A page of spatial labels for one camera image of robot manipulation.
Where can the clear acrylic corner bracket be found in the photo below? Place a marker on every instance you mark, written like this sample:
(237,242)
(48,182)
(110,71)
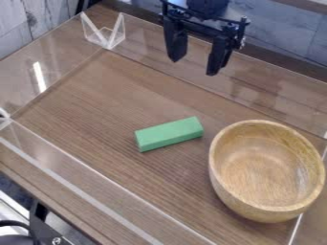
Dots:
(105,37)

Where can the black metal table frame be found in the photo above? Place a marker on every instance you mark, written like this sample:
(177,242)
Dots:
(52,230)

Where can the green rectangular block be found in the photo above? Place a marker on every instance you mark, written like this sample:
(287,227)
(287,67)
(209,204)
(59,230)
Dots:
(169,133)

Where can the wooden bowl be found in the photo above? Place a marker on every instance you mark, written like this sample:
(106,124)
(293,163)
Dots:
(266,170)

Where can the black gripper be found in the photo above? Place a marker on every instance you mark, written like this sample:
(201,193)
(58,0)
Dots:
(209,18)

